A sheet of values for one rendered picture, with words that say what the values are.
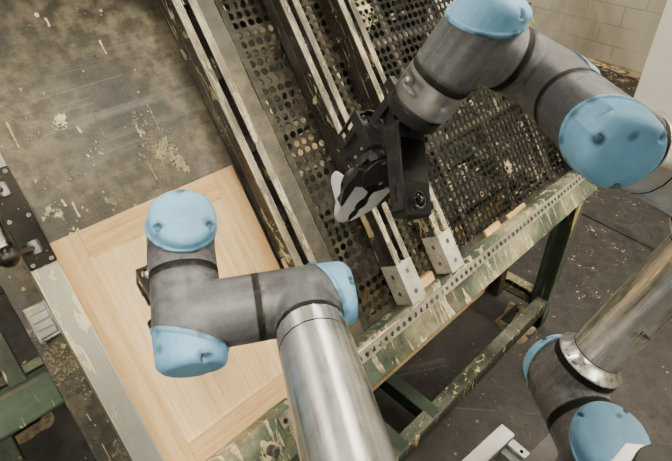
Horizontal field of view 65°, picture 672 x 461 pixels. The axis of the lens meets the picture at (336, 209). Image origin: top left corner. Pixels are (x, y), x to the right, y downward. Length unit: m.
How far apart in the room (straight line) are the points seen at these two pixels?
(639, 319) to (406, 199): 0.47
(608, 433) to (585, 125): 0.58
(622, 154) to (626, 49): 5.93
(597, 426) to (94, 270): 0.96
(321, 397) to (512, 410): 2.10
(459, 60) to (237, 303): 0.34
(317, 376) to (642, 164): 0.33
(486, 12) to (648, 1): 5.74
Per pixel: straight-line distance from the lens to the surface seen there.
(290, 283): 0.57
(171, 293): 0.58
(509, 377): 2.63
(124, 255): 1.21
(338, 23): 1.61
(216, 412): 1.30
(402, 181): 0.61
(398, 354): 1.53
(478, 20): 0.57
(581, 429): 0.95
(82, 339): 1.17
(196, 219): 0.59
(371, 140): 0.65
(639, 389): 2.82
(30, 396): 1.25
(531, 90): 0.59
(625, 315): 0.95
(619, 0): 6.40
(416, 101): 0.60
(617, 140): 0.50
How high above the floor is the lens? 2.01
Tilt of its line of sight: 35 degrees down
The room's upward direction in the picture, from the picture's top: straight up
